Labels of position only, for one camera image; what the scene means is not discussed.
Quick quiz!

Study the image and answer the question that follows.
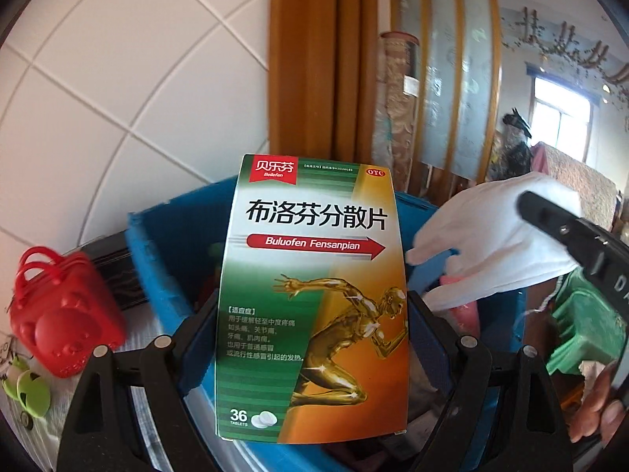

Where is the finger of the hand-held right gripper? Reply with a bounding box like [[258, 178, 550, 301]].
[[520, 191, 590, 269]]

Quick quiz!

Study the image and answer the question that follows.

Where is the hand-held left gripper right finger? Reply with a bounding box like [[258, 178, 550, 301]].
[[407, 290, 575, 472]]

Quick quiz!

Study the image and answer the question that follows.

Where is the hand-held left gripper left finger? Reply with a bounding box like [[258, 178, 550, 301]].
[[58, 290, 232, 472]]

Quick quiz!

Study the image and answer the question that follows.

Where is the white cotton glove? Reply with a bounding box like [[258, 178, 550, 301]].
[[405, 171, 583, 308]]

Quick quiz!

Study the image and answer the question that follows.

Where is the blue storage bin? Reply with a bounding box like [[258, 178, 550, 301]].
[[125, 172, 529, 472]]

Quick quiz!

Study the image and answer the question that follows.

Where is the green and orange medicine box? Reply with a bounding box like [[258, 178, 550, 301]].
[[215, 153, 411, 446]]

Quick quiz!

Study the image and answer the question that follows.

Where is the person's right hand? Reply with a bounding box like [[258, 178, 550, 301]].
[[569, 364, 626, 444]]

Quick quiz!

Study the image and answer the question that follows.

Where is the pink item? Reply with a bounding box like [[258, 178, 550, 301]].
[[440, 260, 481, 337]]

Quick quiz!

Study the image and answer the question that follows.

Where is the beige carpet piece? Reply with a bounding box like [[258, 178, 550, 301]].
[[533, 142, 618, 229]]

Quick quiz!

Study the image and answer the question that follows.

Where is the green plastic basket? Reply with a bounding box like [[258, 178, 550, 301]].
[[545, 269, 629, 390]]

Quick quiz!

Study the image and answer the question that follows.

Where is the window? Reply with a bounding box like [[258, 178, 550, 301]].
[[532, 75, 594, 164]]

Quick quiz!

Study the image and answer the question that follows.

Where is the black bird figure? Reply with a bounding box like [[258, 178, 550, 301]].
[[501, 107, 535, 139]]

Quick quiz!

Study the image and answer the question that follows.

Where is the black box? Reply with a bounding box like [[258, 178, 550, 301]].
[[81, 243, 154, 312]]

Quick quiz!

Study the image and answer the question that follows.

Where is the red plastic handbag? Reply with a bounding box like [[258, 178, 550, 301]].
[[10, 247, 127, 379]]

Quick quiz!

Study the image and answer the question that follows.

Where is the glass door with wooden slats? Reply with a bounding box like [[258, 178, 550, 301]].
[[390, 0, 503, 180]]

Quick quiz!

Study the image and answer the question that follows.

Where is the rolled patterned mat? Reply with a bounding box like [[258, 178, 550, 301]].
[[372, 32, 422, 194]]

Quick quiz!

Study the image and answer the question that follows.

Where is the hanging wall decoration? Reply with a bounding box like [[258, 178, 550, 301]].
[[506, 5, 629, 87]]

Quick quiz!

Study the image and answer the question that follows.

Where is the wooden door frame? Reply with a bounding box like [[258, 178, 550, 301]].
[[269, 0, 380, 197]]

